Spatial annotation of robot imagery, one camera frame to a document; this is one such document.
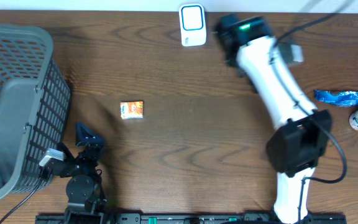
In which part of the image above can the orange small box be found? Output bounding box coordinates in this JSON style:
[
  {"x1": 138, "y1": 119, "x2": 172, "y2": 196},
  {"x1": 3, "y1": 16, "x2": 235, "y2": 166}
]
[{"x1": 120, "y1": 101, "x2": 144, "y2": 119}]

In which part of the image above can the blue Oreo cookie pack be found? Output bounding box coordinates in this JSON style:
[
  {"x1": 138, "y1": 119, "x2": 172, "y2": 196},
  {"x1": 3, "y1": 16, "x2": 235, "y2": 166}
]
[{"x1": 314, "y1": 90, "x2": 358, "y2": 107}]

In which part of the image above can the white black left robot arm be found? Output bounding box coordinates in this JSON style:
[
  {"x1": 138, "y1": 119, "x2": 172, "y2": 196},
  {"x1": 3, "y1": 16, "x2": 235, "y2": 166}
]
[{"x1": 51, "y1": 122, "x2": 108, "y2": 224}]

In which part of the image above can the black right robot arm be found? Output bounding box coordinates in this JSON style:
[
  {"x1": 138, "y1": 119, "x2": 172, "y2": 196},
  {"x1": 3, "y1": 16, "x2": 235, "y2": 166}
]
[{"x1": 214, "y1": 14, "x2": 332, "y2": 223}]

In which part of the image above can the white barcode scanner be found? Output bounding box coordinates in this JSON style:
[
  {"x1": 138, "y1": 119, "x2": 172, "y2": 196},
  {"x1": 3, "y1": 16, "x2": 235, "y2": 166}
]
[{"x1": 178, "y1": 4, "x2": 206, "y2": 47}]

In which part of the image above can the grey plastic mesh basket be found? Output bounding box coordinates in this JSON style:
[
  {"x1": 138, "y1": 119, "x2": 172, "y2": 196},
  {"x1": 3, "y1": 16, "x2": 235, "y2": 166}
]
[{"x1": 0, "y1": 24, "x2": 71, "y2": 200}]

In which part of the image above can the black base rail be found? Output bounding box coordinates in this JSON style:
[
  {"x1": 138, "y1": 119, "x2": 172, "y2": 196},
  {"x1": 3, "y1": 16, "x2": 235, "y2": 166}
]
[{"x1": 35, "y1": 212, "x2": 347, "y2": 224}]

